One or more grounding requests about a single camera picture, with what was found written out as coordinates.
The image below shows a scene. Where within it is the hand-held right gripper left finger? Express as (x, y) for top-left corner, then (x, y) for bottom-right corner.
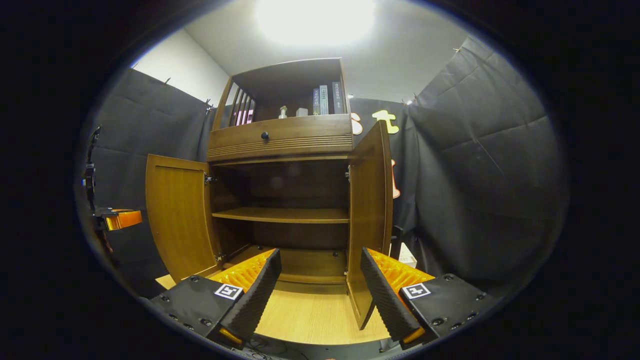
(149, 248), (283, 347)

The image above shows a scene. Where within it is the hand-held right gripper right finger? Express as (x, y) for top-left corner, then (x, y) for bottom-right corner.
(359, 247), (496, 346)

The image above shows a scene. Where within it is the wooden shoe cabinet door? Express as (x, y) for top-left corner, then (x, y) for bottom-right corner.
(345, 119), (395, 331)
(144, 153), (221, 284)

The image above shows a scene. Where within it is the black door handle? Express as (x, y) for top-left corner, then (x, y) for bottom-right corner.
(389, 224), (404, 261)

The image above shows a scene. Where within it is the wooden double-door shoe cabinet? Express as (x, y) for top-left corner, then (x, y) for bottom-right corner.
(144, 57), (401, 331)

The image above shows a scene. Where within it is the wooden cabinet drawer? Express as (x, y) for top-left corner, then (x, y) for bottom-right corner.
(206, 113), (355, 162)

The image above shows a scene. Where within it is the wooden inner shelf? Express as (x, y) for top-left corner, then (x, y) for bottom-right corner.
(211, 206), (350, 225)

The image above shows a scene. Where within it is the black backdrop cloth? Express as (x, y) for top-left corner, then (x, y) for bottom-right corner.
(75, 36), (569, 302)

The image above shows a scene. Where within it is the large ceiling light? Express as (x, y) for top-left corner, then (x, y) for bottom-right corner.
(254, 0), (377, 47)

